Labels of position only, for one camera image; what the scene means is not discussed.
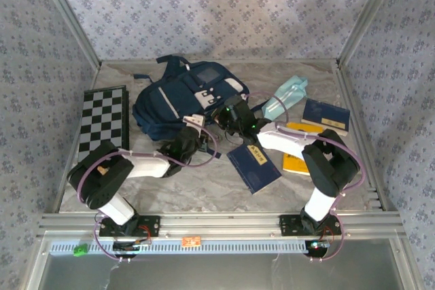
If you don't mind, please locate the light blue pencil case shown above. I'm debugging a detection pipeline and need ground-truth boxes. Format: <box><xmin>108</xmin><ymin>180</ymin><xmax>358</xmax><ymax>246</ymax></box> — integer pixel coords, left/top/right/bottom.
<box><xmin>261</xmin><ymin>75</ymin><xmax>309</xmax><ymax>122</ymax></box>

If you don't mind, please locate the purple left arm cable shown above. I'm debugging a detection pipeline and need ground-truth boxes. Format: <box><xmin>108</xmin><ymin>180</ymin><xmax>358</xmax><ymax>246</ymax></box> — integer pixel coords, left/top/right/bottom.
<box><xmin>76</xmin><ymin>123</ymin><xmax>219</xmax><ymax>264</ymax></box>

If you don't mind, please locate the navy blue backpack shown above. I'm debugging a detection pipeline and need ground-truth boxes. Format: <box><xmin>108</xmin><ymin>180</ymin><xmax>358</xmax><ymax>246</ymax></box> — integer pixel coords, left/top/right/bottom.
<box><xmin>131</xmin><ymin>54</ymin><xmax>273</xmax><ymax>161</ymax></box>

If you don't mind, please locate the small navy blue book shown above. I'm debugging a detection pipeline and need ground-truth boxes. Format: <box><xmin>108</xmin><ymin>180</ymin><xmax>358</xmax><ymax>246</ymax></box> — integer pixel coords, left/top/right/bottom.
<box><xmin>301</xmin><ymin>98</ymin><xmax>351</xmax><ymax>137</ymax></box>

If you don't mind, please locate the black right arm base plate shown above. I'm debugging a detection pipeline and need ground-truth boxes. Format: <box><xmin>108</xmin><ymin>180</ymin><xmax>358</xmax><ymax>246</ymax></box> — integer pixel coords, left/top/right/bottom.
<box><xmin>279</xmin><ymin>214</ymin><xmax>342</xmax><ymax>237</ymax></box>

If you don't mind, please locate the aluminium front rail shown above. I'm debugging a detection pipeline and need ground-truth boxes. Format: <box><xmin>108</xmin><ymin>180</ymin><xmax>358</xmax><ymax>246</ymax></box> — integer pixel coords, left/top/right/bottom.
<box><xmin>36</xmin><ymin>211</ymin><xmax>407</xmax><ymax>239</ymax></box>

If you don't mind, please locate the aluminium side rail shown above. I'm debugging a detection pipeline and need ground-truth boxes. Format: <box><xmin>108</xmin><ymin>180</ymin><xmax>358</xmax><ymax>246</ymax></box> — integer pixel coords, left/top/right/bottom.
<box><xmin>50</xmin><ymin>62</ymin><xmax>103</xmax><ymax>215</ymax></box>
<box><xmin>334</xmin><ymin>60</ymin><xmax>398</xmax><ymax>213</ymax></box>

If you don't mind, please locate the small controller board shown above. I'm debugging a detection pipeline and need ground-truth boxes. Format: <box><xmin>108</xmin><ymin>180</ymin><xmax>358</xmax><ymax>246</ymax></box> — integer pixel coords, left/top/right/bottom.
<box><xmin>111</xmin><ymin>239</ymin><xmax>152</xmax><ymax>253</ymax></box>
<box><xmin>307</xmin><ymin>239</ymin><xmax>330</xmax><ymax>251</ymax></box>

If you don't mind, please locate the folding chessboard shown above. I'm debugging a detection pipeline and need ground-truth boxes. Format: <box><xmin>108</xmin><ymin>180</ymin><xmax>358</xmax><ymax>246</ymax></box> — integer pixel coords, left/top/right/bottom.
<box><xmin>77</xmin><ymin>85</ymin><xmax>131</xmax><ymax>164</ymax></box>

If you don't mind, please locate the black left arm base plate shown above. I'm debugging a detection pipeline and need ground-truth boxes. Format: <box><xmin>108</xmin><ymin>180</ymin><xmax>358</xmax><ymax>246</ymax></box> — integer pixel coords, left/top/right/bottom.
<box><xmin>98</xmin><ymin>215</ymin><xmax>161</xmax><ymax>238</ymax></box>

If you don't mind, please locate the large navy blue book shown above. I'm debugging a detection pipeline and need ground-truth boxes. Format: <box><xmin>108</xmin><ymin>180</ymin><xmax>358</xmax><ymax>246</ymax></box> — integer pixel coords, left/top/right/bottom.
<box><xmin>226</xmin><ymin>143</ymin><xmax>283</xmax><ymax>195</ymax></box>

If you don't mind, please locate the aluminium corner post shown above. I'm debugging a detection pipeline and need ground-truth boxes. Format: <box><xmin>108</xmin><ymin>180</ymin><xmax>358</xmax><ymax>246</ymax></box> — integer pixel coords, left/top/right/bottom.
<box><xmin>33</xmin><ymin>0</ymin><xmax>102</xmax><ymax>69</ymax></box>
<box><xmin>336</xmin><ymin>0</ymin><xmax>405</xmax><ymax>67</ymax></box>

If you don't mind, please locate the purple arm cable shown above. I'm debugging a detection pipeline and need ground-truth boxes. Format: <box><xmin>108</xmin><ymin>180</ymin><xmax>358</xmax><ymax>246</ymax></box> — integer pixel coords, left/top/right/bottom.
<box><xmin>76</xmin><ymin>123</ymin><xmax>219</xmax><ymax>264</ymax></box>
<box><xmin>246</xmin><ymin>91</ymin><xmax>367</xmax><ymax>264</ymax></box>

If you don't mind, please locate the yellow cartoon book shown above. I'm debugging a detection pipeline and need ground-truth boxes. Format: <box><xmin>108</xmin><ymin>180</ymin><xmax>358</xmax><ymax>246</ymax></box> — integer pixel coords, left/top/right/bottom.
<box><xmin>282</xmin><ymin>122</ymin><xmax>324</xmax><ymax>176</ymax></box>

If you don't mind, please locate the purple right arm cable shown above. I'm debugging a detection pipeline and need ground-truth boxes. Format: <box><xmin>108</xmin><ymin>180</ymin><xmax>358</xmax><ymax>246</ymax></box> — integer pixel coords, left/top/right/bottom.
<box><xmin>246</xmin><ymin>91</ymin><xmax>367</xmax><ymax>264</ymax></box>

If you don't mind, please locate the grey slotted cable duct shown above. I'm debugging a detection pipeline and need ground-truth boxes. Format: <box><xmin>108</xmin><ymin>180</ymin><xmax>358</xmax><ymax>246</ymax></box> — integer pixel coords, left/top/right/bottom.
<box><xmin>49</xmin><ymin>239</ymin><xmax>310</xmax><ymax>255</ymax></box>

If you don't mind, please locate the metal sheet panel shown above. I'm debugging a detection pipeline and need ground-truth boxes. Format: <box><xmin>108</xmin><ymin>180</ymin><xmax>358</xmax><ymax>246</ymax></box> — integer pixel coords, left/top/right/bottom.
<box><xmin>27</xmin><ymin>239</ymin><xmax>424</xmax><ymax>290</ymax></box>

